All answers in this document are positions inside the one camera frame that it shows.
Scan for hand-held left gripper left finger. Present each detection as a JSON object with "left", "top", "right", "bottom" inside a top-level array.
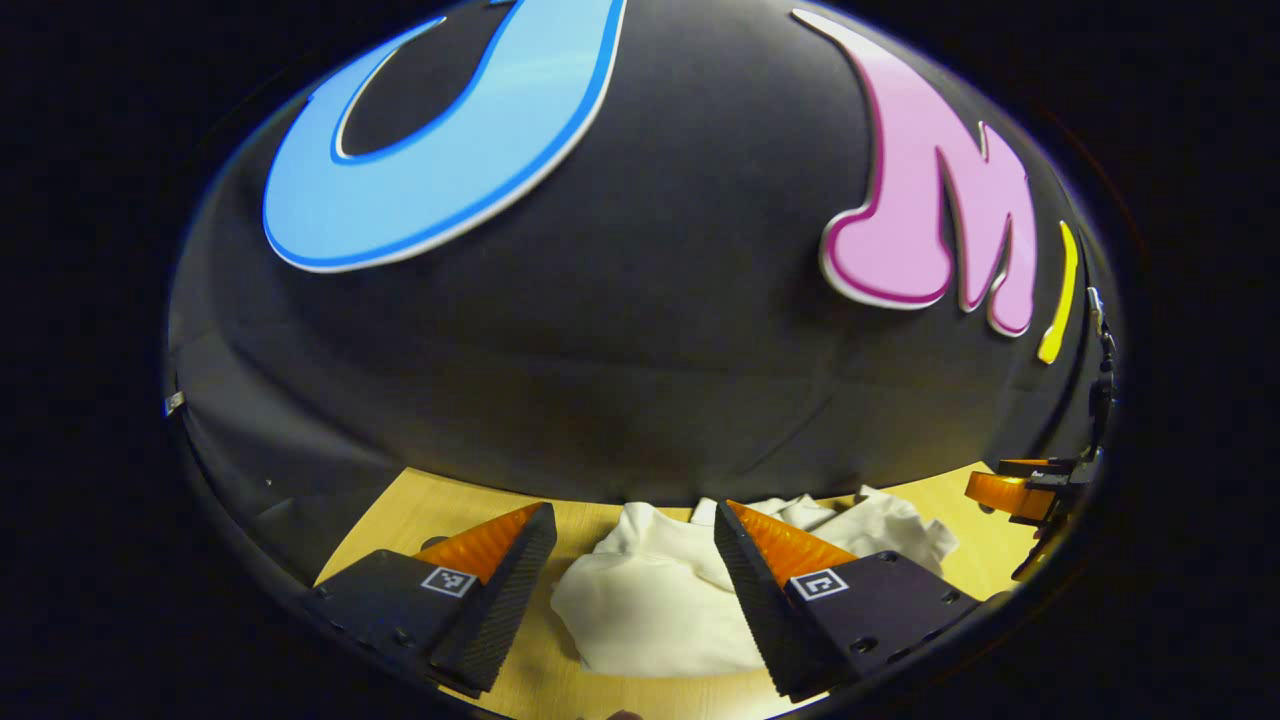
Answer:
[{"left": 300, "top": 502, "right": 558, "bottom": 699}]

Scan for black backdrop cloth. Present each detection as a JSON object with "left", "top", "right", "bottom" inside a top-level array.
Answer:
[{"left": 165, "top": 0, "right": 1116, "bottom": 591}]

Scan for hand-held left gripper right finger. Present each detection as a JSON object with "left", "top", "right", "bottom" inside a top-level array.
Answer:
[{"left": 713, "top": 498, "right": 986, "bottom": 703}]

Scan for white sweater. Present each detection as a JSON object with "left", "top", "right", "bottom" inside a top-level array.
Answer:
[{"left": 550, "top": 485, "right": 959, "bottom": 679}]

